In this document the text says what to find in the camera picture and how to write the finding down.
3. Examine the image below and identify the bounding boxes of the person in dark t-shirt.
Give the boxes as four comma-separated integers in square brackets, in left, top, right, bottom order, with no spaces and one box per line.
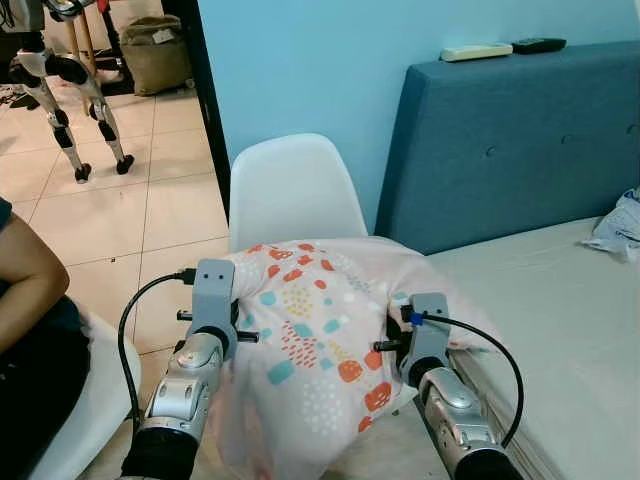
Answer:
[0,195,91,480]

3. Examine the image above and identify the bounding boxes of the standing humanoid robot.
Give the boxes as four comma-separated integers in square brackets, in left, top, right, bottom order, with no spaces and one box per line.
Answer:
[0,0,136,184]

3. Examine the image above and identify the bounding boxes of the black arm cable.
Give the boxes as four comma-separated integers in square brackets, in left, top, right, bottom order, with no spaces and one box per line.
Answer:
[410,313,524,448]
[118,268,196,431]

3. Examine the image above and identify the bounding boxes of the black remote control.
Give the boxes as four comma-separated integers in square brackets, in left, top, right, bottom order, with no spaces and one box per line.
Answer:
[511,37,567,55]

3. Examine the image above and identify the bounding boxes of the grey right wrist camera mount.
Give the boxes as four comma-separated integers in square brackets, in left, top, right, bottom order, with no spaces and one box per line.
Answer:
[403,293,451,386]

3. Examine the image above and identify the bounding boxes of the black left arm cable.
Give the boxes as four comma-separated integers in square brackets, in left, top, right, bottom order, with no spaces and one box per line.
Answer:
[118,268,196,431]

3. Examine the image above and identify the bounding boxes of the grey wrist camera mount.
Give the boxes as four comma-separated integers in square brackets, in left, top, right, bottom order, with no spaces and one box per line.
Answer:
[403,293,451,386]
[190,259,238,341]

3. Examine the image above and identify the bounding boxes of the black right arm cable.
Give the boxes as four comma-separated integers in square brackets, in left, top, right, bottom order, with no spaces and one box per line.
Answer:
[410,313,524,448]

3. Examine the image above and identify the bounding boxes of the white plastic chair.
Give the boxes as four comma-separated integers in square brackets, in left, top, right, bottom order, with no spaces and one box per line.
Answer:
[30,310,143,480]
[228,133,369,253]

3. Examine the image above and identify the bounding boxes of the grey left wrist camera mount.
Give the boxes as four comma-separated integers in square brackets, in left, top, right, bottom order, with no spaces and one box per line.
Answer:
[190,259,238,341]

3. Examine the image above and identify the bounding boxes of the crumpled clear plastic bag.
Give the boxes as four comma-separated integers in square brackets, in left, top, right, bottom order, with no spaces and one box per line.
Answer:
[580,190,640,263]

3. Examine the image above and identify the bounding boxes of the cream remote control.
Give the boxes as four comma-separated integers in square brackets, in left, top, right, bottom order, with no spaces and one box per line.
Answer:
[441,43,514,63]

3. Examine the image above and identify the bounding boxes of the cream bed mattress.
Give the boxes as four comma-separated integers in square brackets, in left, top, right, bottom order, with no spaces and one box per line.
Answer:
[420,215,640,480]

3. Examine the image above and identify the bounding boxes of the black door frame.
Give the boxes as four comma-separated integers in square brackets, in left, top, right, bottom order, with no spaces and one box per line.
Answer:
[160,0,233,216]

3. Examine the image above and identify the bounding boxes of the pink patterned pillow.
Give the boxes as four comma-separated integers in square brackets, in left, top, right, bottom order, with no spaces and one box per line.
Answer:
[205,238,501,480]

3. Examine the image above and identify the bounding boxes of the blue upholstered headboard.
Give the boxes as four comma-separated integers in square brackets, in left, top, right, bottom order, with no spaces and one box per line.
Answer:
[375,40,640,256]

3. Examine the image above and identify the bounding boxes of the brown burlap sack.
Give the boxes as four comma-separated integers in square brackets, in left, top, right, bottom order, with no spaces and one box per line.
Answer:
[122,15,193,96]

